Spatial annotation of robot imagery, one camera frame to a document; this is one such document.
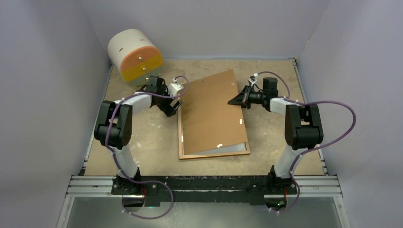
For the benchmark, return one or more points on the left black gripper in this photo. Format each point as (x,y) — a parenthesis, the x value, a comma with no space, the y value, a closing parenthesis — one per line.
(167,109)

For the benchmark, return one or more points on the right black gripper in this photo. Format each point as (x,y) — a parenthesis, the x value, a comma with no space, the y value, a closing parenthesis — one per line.
(243,99)

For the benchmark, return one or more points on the brown frame backing board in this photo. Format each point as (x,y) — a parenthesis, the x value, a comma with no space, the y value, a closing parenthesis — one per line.
(207,118)

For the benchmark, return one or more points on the plant photo print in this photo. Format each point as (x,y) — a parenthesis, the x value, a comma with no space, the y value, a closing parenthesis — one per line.
(241,147)

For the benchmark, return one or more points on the wooden picture frame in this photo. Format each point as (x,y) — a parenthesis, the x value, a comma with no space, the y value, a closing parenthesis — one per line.
(183,156)

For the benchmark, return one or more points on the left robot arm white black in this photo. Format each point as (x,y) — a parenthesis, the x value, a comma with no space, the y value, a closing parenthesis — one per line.
(113,128)

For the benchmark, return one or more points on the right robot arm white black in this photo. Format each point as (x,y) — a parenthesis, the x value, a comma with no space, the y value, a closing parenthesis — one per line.
(303,127)

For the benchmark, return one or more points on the round three-drawer cabinet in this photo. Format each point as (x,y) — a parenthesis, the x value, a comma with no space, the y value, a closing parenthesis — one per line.
(135,57)

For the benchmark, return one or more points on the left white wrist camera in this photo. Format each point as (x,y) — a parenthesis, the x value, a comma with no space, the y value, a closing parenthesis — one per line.
(174,89)

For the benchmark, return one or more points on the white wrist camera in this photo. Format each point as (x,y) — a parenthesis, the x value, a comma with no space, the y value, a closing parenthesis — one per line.
(253,79)
(174,89)

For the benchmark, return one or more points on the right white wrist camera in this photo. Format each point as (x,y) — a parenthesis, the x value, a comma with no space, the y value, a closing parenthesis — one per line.
(253,79)

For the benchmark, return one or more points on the black aluminium mounting rail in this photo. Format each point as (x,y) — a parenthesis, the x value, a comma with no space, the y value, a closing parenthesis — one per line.
(254,190)

